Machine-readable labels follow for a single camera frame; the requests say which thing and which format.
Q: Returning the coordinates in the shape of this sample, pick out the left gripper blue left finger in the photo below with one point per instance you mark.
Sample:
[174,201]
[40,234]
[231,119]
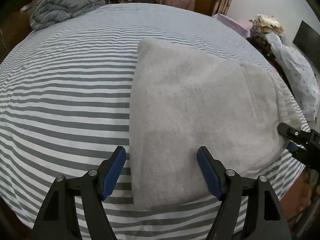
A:
[57,217]

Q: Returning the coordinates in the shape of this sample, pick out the folded blue-grey quilt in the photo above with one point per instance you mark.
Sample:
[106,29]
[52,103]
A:
[50,12]

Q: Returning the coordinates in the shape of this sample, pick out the light grey fleece pants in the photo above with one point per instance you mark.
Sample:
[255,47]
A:
[184,98]

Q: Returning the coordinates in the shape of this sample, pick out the grey white striped bed sheet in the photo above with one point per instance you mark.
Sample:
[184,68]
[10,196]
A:
[65,91]

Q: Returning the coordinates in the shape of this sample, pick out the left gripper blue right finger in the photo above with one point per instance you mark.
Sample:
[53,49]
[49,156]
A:
[264,216]

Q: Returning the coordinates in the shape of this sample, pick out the floral folded blanket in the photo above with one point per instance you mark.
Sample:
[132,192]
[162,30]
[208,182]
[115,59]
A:
[267,24]

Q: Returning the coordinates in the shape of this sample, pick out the lilac folded cloth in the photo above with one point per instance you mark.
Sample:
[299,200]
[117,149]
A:
[241,27]

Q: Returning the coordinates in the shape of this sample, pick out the white dotted cloth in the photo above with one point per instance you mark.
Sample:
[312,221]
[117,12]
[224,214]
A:
[299,74]

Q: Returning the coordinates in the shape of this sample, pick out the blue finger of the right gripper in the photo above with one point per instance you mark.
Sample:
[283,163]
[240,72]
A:
[294,149]
[292,131]

